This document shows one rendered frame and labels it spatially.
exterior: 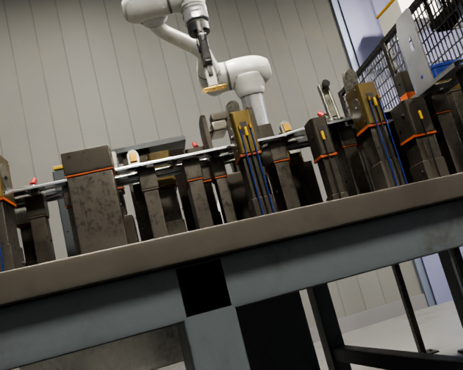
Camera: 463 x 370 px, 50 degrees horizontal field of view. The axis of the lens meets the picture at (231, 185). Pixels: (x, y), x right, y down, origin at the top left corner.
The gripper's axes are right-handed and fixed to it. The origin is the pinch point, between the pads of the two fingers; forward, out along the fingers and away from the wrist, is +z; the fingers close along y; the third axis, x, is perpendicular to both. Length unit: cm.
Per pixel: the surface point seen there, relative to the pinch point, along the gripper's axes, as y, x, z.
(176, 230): 1, -23, 48
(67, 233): -14, -59, 38
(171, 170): 3.9, -20.1, 29.1
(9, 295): 94, -42, 61
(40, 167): -222, -120, -51
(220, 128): -4.3, -1.0, 16.8
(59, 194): 8, -54, 29
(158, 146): -15.3, -23.0, 14.8
